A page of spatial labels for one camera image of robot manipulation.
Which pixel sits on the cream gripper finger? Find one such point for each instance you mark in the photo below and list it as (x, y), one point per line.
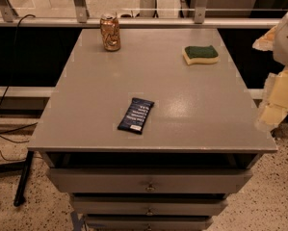
(274, 105)

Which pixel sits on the metal railing frame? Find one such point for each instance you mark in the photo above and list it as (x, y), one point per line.
(9, 18)

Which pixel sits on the middle drawer with knob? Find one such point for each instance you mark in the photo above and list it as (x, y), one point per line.
(148, 205)

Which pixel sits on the black metal leg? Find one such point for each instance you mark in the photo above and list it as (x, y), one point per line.
(19, 196)

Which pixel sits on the bottom drawer with knob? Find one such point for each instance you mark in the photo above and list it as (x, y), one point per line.
(148, 223)

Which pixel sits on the top drawer with knob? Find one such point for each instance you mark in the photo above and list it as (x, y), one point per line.
(148, 180)

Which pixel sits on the grey drawer cabinet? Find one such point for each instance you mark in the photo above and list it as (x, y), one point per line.
(202, 118)

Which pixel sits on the green and yellow sponge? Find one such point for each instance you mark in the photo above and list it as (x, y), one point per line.
(200, 55)

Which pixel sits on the dark blue snack bar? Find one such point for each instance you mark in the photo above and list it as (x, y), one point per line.
(136, 116)

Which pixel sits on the drawer with knob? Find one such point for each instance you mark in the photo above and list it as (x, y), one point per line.
(148, 180)
(148, 223)
(148, 205)

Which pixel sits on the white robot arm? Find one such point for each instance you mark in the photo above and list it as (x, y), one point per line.
(275, 40)

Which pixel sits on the orange soda can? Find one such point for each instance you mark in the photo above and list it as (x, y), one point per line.
(109, 28)

